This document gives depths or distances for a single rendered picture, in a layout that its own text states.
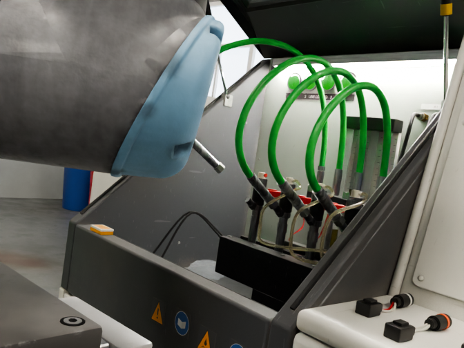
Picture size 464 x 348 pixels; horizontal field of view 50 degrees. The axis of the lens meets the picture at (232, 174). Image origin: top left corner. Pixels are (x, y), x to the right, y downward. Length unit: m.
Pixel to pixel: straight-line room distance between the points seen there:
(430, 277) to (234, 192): 0.76
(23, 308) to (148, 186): 0.90
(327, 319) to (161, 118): 0.41
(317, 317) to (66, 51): 0.46
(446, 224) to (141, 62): 0.62
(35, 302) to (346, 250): 0.47
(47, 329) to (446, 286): 0.60
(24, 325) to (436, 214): 0.64
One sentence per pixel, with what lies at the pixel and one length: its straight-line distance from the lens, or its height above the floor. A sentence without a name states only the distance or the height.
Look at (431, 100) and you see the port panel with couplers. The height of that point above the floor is 1.34.
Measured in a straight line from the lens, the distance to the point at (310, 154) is 0.79.
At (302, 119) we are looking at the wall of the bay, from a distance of 1.38.
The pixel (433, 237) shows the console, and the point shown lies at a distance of 0.83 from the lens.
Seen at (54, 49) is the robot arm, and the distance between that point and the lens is 0.31.
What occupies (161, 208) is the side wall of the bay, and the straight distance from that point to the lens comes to 1.30.
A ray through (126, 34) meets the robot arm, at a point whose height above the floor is 1.23.
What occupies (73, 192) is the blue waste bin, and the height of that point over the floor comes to 0.25.
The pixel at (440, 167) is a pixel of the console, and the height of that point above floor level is 1.19.
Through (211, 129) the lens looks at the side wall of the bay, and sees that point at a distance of 1.36.
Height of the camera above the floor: 1.17
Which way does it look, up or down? 3 degrees down
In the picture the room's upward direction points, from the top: 8 degrees clockwise
